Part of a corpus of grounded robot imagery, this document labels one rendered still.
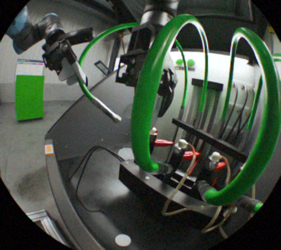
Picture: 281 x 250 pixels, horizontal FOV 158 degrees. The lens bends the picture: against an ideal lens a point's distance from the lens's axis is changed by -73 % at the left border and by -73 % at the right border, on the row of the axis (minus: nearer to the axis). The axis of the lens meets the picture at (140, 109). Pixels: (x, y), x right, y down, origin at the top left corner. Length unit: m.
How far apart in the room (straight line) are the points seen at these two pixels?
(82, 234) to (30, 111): 3.37
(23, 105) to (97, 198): 3.24
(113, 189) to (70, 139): 0.28
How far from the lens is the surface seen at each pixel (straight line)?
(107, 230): 0.36
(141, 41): 0.19
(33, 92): 3.39
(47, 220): 1.10
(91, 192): 0.42
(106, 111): 0.27
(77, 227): 0.25
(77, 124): 0.48
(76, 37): 0.33
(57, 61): 0.29
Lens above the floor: 1.19
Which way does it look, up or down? 10 degrees down
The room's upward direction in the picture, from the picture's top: 10 degrees clockwise
